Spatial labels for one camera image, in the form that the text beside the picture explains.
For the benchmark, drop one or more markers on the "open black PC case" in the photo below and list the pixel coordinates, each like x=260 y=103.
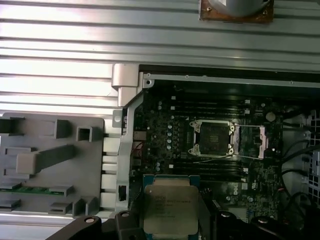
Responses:
x=123 y=160

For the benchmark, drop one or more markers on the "silver topped CPU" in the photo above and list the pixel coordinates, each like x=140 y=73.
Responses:
x=170 y=205

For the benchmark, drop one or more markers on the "square brown base plate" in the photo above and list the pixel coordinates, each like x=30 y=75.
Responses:
x=207 y=15

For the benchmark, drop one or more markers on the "black RAM slot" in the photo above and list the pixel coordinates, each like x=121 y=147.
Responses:
x=212 y=164
x=220 y=173
x=212 y=102
x=212 y=108
x=217 y=168
x=212 y=97
x=212 y=113

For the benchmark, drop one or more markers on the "metal socket cover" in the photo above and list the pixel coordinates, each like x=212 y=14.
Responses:
x=264 y=140

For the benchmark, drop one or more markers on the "grey parts rack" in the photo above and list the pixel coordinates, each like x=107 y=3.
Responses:
x=50 y=135

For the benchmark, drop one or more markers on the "round coin battery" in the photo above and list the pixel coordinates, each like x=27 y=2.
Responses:
x=270 y=116

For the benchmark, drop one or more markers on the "green motherboard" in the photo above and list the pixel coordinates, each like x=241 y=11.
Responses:
x=262 y=175

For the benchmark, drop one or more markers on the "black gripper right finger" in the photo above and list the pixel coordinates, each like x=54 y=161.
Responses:
x=227 y=225

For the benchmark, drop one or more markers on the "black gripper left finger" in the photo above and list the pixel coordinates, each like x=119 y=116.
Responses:
x=130 y=227

